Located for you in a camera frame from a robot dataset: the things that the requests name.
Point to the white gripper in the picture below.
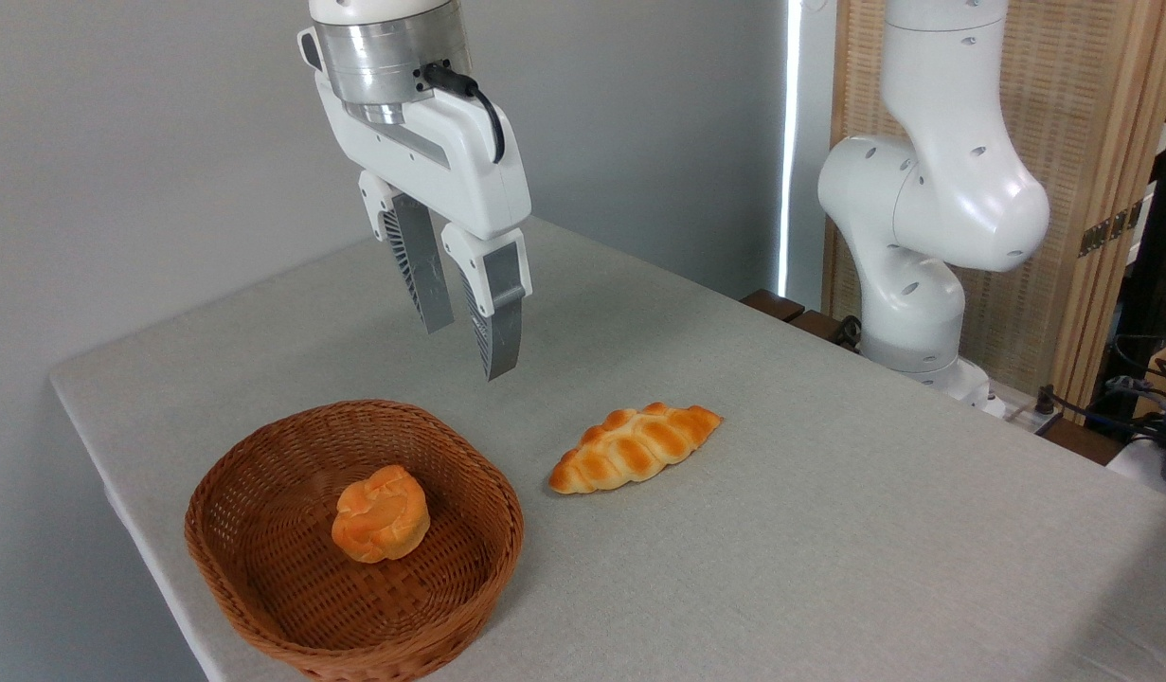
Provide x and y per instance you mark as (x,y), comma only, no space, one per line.
(431,161)

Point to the braided golden bread loaf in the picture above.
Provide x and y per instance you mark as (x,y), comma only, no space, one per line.
(630,450)

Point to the round orange bread roll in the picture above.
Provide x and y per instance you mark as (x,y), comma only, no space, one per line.
(382,516)

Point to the brown wicker basket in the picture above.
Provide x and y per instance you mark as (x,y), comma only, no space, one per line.
(260,530)

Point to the grey tablecloth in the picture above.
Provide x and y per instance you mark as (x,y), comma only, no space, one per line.
(829,530)

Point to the brass screen hinge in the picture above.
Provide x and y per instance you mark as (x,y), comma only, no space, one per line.
(1108,230)

